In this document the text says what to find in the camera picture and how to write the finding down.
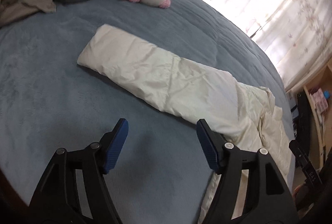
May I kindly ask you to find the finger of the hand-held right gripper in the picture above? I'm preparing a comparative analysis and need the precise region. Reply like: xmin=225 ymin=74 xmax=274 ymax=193
xmin=289 ymin=139 xmax=322 ymax=184

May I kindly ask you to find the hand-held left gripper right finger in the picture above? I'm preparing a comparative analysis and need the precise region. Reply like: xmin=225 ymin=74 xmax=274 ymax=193
xmin=196 ymin=119 xmax=299 ymax=224

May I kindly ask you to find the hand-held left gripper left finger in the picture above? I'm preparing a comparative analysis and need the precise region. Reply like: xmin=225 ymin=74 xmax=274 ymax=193
xmin=27 ymin=118 xmax=129 ymax=224

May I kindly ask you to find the light wooden shelf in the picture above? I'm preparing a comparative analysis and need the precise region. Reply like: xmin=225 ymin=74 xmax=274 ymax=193
xmin=285 ymin=58 xmax=332 ymax=170

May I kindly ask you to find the black object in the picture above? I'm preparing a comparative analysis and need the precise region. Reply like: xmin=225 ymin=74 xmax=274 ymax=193
xmin=290 ymin=92 xmax=320 ymax=162

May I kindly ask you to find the blue white box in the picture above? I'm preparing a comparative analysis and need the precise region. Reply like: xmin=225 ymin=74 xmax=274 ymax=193
xmin=286 ymin=91 xmax=298 ymax=111

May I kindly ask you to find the pink box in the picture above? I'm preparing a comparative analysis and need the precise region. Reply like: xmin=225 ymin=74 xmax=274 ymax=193
xmin=310 ymin=88 xmax=329 ymax=115

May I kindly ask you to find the blue-grey fleece blanket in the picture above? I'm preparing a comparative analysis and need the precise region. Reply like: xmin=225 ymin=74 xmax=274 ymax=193
xmin=0 ymin=0 xmax=297 ymax=224

